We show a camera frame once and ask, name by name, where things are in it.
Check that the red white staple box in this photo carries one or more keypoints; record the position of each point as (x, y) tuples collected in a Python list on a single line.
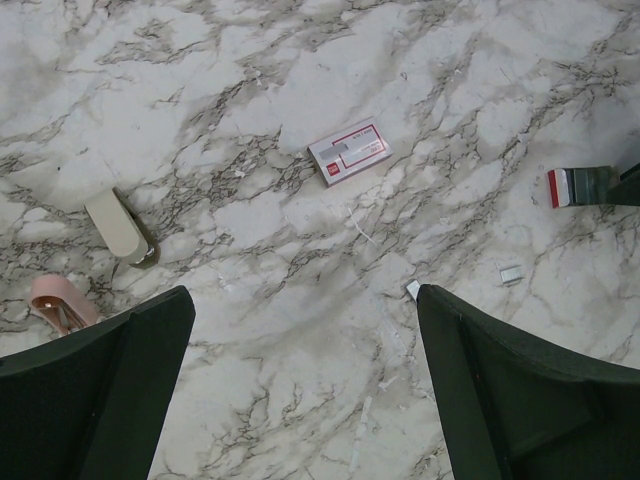
[(350, 151)]

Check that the staple box with staples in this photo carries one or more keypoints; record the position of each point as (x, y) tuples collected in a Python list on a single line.
[(571, 187)]

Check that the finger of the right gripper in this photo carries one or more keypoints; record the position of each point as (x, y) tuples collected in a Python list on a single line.
[(626, 191)]

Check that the beige stapler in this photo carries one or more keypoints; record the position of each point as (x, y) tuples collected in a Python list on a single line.
[(121, 229)]

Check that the pink stapler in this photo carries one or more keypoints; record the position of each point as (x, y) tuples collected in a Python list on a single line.
[(56, 300)]

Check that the small staple strip piece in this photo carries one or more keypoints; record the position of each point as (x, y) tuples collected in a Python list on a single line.
[(511, 275)]

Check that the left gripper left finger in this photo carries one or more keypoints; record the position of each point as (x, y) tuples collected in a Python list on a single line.
[(92, 405)]

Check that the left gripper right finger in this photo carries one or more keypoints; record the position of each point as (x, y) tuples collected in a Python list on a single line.
[(515, 406)]

